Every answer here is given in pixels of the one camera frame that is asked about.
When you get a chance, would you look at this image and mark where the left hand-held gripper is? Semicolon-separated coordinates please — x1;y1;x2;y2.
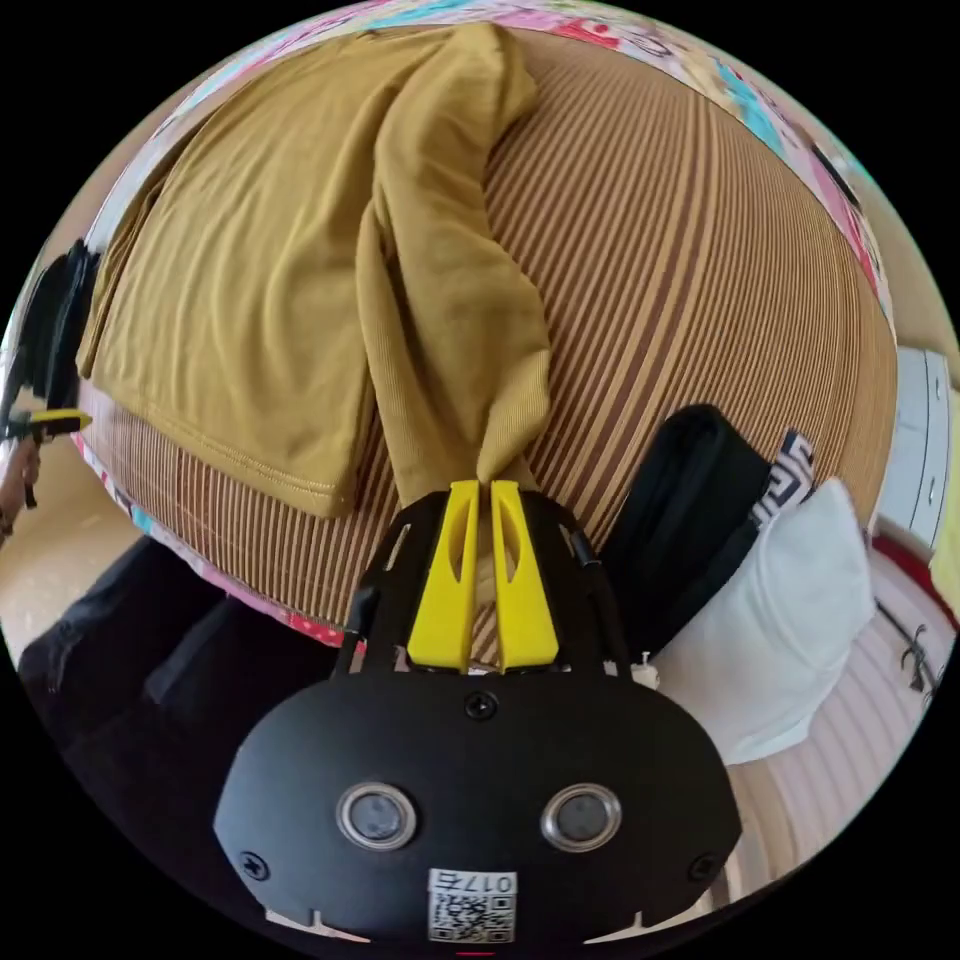
2;238;103;444

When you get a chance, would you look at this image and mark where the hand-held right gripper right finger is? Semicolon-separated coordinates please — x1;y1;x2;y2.
490;481;561;673

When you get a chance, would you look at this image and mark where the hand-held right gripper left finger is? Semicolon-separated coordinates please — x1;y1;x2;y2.
407;479;482;670

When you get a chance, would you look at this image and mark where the yellow long sleeve shirt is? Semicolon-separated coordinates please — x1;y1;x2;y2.
75;21;554;520

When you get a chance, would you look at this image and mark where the person's left hand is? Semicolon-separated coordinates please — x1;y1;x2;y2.
0;436;42;543

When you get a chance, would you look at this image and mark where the pile of clothes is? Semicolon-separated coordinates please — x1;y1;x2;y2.
599;404;879;768

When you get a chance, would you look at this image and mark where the person's body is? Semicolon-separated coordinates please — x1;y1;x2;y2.
17;535;363;905

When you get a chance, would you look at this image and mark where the white cupboard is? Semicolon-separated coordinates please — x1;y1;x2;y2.
875;344;960;558

